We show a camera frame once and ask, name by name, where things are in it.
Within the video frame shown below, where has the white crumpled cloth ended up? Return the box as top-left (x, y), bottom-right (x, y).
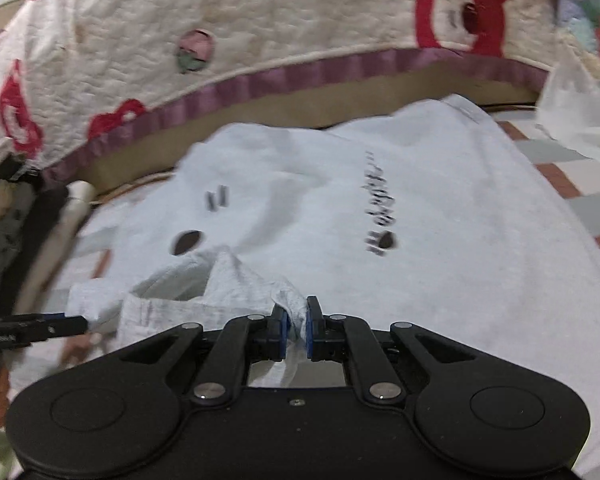
top-left (535, 47), bottom-right (600, 170)

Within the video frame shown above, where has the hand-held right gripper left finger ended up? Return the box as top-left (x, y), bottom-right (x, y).
top-left (119, 304), bottom-right (288, 407)

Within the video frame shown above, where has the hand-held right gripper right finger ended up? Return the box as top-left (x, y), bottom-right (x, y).
top-left (305, 296), bottom-right (477, 407)

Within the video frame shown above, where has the white tube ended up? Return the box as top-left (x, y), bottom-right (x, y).
top-left (66, 180), bottom-right (98, 211)

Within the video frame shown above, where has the checkered dog print mat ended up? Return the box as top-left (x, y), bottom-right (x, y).
top-left (10, 120), bottom-right (600, 386)

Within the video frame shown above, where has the tan bed base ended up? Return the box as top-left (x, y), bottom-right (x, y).
top-left (77, 62), bottom-right (541, 196)

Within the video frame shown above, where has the white printed T-shirt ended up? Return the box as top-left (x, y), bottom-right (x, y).
top-left (67, 94), bottom-right (600, 480)

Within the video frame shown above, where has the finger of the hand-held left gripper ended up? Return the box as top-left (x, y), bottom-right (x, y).
top-left (0, 312), bottom-right (90, 348)

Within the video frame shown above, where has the quilted bedspread red bear print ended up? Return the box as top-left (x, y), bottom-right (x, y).
top-left (0, 0), bottom-right (563, 183)

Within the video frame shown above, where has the dark cloth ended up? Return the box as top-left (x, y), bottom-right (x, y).
top-left (0, 152), bottom-right (88, 318)

